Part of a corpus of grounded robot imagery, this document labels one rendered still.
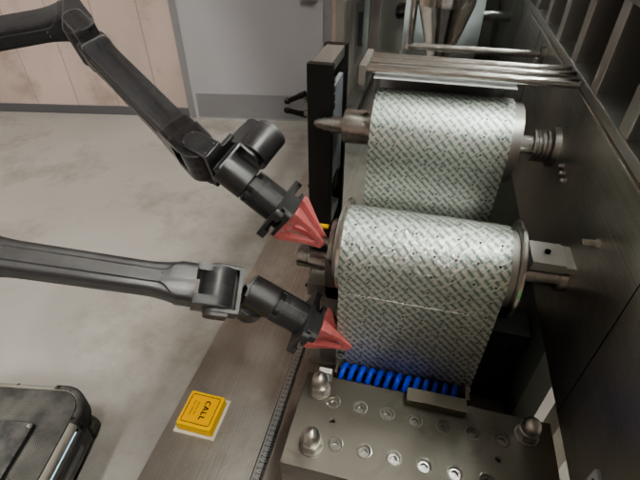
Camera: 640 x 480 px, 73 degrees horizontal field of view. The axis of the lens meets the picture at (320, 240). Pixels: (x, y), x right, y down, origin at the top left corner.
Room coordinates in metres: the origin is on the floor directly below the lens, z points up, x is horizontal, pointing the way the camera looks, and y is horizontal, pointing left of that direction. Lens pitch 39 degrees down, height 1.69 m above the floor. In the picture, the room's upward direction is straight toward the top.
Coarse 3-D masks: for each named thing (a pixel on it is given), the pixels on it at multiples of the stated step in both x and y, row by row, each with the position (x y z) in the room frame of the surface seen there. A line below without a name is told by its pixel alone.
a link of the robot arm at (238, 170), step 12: (240, 144) 0.63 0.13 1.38; (228, 156) 0.60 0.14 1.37; (240, 156) 0.61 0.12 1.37; (252, 156) 0.62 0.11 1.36; (216, 168) 0.60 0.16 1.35; (228, 168) 0.58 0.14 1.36; (240, 168) 0.59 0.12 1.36; (252, 168) 0.60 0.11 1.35; (216, 180) 0.59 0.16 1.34; (228, 180) 0.58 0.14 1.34; (240, 180) 0.58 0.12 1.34; (252, 180) 0.59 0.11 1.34; (240, 192) 0.57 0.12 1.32
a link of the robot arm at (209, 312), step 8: (216, 264) 0.52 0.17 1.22; (224, 264) 0.53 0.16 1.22; (240, 272) 0.52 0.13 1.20; (240, 280) 0.51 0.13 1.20; (240, 288) 0.50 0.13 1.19; (240, 296) 0.49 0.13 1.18; (232, 304) 0.49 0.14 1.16; (208, 312) 0.45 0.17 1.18; (216, 312) 0.46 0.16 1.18; (224, 312) 0.46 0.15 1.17; (232, 312) 0.46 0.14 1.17; (240, 312) 0.51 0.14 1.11; (248, 312) 0.51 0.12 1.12; (240, 320) 0.53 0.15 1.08; (248, 320) 0.52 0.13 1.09; (256, 320) 0.53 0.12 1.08
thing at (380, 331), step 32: (352, 320) 0.47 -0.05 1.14; (384, 320) 0.46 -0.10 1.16; (416, 320) 0.44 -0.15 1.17; (448, 320) 0.43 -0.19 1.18; (480, 320) 0.42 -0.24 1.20; (352, 352) 0.47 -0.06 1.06; (384, 352) 0.46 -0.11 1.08; (416, 352) 0.44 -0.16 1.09; (448, 352) 0.43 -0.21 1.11; (480, 352) 0.42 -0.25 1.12
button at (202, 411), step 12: (192, 396) 0.47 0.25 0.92; (204, 396) 0.47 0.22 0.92; (216, 396) 0.47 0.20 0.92; (192, 408) 0.44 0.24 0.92; (204, 408) 0.44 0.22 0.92; (216, 408) 0.44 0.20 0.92; (180, 420) 0.42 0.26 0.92; (192, 420) 0.42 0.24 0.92; (204, 420) 0.42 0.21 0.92; (216, 420) 0.42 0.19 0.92; (204, 432) 0.40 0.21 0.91
